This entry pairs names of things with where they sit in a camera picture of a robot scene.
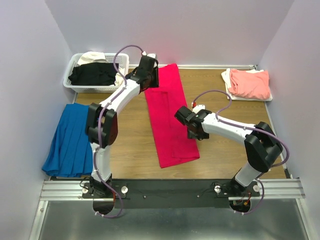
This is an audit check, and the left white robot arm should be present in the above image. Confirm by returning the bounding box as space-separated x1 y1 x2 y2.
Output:
85 53 159 198

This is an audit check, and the white plastic laundry basket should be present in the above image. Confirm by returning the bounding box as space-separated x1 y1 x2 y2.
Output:
63 51 129 93

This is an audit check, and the blue pleated cloth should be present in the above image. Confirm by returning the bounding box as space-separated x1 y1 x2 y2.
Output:
42 103 93 178

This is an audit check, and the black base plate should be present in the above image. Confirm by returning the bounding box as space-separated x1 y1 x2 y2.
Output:
80 177 260 210

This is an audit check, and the black t shirt in basket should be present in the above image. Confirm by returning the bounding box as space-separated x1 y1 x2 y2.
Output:
68 62 117 86

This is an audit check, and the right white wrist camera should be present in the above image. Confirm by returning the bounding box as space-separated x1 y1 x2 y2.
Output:
192 104 206 114

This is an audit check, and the pink folded t shirt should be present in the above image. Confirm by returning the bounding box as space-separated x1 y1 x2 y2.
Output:
228 69 271 101

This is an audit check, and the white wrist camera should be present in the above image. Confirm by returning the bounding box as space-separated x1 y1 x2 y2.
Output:
146 53 157 59
192 104 206 114

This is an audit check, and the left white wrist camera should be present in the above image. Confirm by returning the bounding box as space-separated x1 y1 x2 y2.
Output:
146 53 157 59

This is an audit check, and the aluminium rail frame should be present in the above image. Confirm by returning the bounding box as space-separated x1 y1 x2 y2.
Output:
30 178 317 240

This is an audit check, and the white folded t shirt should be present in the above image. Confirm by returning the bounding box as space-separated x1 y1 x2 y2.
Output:
221 68 273 102

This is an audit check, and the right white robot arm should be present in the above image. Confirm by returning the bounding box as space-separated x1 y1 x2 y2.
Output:
174 106 283 196

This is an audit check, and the red t shirt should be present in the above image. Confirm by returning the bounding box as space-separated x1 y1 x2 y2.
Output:
144 63 200 168

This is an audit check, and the cream t shirt in basket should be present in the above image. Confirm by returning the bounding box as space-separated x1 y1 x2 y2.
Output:
76 51 125 87

